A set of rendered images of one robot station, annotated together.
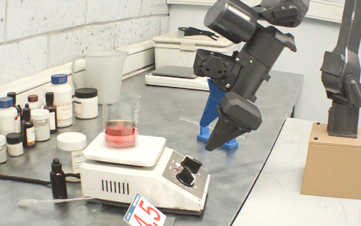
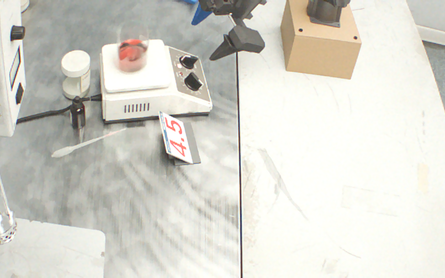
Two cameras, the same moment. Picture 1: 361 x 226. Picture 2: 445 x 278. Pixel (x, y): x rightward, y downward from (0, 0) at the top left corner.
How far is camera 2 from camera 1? 0.65 m
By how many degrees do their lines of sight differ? 41
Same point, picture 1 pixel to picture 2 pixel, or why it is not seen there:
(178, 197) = (192, 105)
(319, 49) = not seen: outside the picture
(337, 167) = (322, 54)
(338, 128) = (321, 17)
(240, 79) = (241, 8)
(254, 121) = (259, 49)
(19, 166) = not seen: hidden behind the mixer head
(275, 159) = not seen: hidden behind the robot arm
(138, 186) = (158, 103)
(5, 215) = (52, 178)
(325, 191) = (311, 70)
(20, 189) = (39, 132)
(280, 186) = (263, 59)
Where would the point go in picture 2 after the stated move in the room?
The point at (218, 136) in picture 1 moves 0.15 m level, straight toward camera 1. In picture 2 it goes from (223, 53) to (247, 118)
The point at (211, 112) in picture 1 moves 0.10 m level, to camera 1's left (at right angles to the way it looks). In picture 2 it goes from (202, 15) to (151, 23)
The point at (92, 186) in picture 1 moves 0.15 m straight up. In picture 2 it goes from (115, 111) to (117, 51)
